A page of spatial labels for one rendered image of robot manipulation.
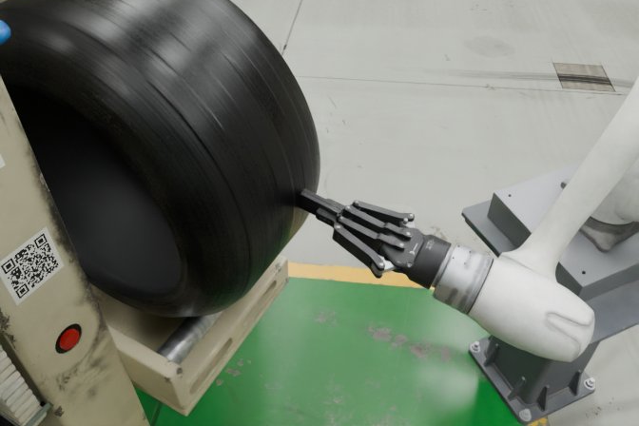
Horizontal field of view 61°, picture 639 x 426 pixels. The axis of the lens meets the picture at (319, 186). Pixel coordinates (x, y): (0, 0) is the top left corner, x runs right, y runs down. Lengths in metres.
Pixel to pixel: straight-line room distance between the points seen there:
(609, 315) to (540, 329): 0.75
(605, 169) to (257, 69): 0.53
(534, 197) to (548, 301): 0.85
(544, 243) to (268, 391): 1.27
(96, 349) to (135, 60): 0.47
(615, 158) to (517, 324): 0.29
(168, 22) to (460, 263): 0.51
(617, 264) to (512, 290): 0.77
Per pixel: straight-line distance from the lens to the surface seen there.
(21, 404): 0.93
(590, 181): 0.92
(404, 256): 0.80
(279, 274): 1.18
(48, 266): 0.80
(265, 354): 2.07
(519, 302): 0.78
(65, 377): 0.94
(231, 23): 0.81
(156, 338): 1.18
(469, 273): 0.78
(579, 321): 0.80
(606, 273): 1.50
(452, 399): 2.03
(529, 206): 1.58
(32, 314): 0.83
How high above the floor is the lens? 1.75
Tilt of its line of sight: 41 degrees down
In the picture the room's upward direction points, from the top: straight up
